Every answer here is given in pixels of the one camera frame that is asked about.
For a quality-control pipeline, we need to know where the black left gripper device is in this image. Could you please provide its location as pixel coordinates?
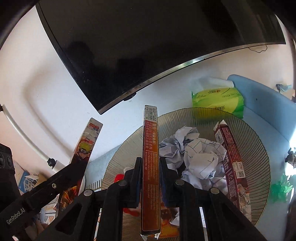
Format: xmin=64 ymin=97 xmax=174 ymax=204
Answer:
xmin=1 ymin=144 xmax=83 ymax=240

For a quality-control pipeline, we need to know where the stack of books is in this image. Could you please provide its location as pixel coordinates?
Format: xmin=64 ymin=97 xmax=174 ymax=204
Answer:
xmin=14 ymin=162 xmax=47 ymax=195

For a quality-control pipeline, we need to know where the light blue patterned mat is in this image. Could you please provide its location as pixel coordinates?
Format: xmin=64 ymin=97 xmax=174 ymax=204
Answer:
xmin=34 ymin=143 xmax=125 ymax=241

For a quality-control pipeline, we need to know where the black monitor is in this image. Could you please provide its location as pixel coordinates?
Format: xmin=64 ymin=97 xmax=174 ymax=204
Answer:
xmin=36 ymin=1 xmax=285 ymax=113

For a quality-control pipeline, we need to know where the naruto card box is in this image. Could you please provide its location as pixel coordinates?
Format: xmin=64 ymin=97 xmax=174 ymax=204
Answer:
xmin=56 ymin=118 xmax=103 ymax=217

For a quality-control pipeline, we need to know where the dark red card box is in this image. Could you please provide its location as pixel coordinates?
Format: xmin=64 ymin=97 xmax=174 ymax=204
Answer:
xmin=214 ymin=120 xmax=252 ymax=221

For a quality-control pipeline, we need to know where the ribbed glass bowl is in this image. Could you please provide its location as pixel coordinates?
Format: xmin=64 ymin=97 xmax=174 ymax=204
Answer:
xmin=101 ymin=107 xmax=271 ymax=241

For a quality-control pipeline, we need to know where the green tissue pack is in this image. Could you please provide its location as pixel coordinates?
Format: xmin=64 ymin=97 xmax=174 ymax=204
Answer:
xmin=191 ymin=77 xmax=244 ymax=118

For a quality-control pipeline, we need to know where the red anime card box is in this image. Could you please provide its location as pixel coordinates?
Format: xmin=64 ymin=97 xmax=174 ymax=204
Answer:
xmin=140 ymin=105 xmax=161 ymax=240

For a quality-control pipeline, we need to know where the white desk lamp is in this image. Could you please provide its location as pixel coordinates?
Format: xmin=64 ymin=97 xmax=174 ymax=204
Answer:
xmin=1 ymin=105 xmax=65 ymax=173

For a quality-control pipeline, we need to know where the large paper ball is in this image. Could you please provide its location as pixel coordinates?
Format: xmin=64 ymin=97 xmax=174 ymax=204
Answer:
xmin=159 ymin=126 xmax=228 ymax=195

